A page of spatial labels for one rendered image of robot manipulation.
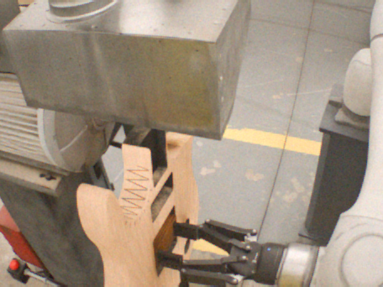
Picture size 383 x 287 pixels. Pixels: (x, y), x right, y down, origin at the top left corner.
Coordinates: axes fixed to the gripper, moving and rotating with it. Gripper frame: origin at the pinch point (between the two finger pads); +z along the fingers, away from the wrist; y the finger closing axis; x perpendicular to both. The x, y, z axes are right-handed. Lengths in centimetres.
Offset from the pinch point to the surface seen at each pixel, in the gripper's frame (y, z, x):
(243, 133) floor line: 157, 23, -78
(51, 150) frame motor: -0.7, 20.9, 15.3
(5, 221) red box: 13, 61, -29
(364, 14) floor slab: 326, -49, -41
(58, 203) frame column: 11.7, 33.8, -11.1
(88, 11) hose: -5.9, 6.3, 42.7
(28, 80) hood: -7.4, 17.1, 32.6
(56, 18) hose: -6.8, 10.9, 41.9
